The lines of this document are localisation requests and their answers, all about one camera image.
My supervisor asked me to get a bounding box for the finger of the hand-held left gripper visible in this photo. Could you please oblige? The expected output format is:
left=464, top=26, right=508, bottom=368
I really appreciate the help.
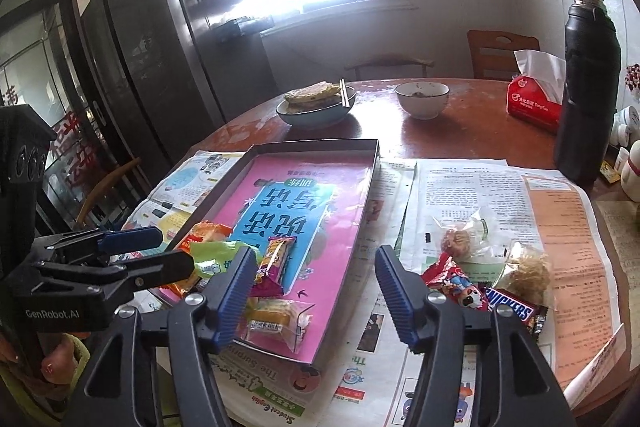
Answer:
left=44, top=226, right=165, bottom=259
left=30, top=251, right=197, bottom=304

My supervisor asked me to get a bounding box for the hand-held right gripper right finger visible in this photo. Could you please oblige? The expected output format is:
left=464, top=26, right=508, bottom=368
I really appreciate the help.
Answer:
left=375, top=244, right=576, bottom=427

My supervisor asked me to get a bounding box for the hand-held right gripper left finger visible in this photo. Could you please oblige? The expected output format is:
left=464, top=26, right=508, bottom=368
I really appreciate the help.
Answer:
left=62, top=246, right=259, bottom=427

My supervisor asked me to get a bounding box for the green snack packet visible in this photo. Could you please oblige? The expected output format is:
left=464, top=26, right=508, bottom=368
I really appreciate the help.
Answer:
left=189, top=241, right=251, bottom=280

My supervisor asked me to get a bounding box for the purple and orange snack bar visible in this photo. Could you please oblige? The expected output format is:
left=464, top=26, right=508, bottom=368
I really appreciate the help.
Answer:
left=248, top=236, right=293, bottom=298

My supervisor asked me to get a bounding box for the clear yellow cake packet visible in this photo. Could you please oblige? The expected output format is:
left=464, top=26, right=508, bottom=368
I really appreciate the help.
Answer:
left=237, top=297, right=316, bottom=354

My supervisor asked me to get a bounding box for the orange bread packet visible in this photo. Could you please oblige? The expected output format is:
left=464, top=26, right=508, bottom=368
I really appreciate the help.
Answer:
left=162, top=221, right=235, bottom=300

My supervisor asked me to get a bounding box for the red cartoon snack packet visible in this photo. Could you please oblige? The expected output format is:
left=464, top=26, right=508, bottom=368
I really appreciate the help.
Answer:
left=420, top=252, right=488, bottom=313

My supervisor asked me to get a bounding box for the brown chocolate bar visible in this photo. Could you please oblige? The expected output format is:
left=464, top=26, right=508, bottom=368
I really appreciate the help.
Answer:
left=480, top=284, right=548, bottom=340

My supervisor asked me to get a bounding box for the grey box with pink lining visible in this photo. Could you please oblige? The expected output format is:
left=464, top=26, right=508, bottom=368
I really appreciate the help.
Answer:
left=170, top=138, right=382, bottom=365

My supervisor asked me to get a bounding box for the clear crispy snack packet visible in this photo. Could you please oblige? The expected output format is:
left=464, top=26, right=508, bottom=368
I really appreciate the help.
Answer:
left=492, top=239, right=553, bottom=308

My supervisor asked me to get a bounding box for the person's left hand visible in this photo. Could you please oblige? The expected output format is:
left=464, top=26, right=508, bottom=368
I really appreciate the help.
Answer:
left=0, top=332, right=89, bottom=387

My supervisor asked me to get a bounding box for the light wooden chair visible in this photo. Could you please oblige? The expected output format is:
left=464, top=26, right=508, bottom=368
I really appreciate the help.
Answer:
left=77, top=157, right=143, bottom=228

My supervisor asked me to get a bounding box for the colourful children's newspaper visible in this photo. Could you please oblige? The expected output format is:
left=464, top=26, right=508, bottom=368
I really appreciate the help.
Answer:
left=122, top=149, right=251, bottom=258

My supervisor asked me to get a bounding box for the person's green clothing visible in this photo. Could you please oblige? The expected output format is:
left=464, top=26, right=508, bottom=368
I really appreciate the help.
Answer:
left=0, top=357, right=76, bottom=427

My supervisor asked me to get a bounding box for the newspaper with orange panel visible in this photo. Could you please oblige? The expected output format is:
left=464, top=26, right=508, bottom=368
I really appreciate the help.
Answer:
left=370, top=157, right=626, bottom=427

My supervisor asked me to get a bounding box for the glass door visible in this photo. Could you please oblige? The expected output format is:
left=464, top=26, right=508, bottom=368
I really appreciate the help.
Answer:
left=0, top=0, right=126, bottom=238

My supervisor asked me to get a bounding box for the blue bowl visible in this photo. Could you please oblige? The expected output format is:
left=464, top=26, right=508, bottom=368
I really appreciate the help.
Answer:
left=276, top=84, right=358, bottom=128

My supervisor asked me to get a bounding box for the white bowl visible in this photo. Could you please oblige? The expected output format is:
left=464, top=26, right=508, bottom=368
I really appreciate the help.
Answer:
left=394, top=81, right=450, bottom=120

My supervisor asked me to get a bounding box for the dark refrigerator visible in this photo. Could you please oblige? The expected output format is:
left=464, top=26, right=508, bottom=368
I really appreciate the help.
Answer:
left=80, top=0, right=278, bottom=188

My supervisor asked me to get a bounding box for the stack of flat pancakes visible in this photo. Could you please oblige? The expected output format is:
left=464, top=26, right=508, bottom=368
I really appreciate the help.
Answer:
left=284, top=80, right=343, bottom=110

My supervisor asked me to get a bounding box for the beige paper sheet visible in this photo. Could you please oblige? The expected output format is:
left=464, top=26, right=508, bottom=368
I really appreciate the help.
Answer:
left=595, top=199, right=640, bottom=288

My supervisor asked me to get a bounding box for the dark low-backed chair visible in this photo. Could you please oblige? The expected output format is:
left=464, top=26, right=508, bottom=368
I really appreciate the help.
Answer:
left=344, top=57, right=433, bottom=82

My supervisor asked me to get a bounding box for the red tissue pack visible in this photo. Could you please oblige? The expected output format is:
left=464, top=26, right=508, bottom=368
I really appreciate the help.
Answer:
left=506, top=49, right=568, bottom=135

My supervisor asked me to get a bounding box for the wooden chair with slatted back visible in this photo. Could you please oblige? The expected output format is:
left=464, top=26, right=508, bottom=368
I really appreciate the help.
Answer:
left=467, top=29, right=541, bottom=80

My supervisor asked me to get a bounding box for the white rabbit figurine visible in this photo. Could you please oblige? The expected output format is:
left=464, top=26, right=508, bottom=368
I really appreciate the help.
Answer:
left=620, top=142, right=640, bottom=202

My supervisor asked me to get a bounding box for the black thermos flask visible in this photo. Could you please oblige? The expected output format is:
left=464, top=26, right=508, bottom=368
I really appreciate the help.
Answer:
left=552, top=0, right=622, bottom=188

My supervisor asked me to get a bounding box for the white jar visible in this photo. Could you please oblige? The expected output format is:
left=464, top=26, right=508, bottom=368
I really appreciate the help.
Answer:
left=607, top=107, right=640, bottom=148

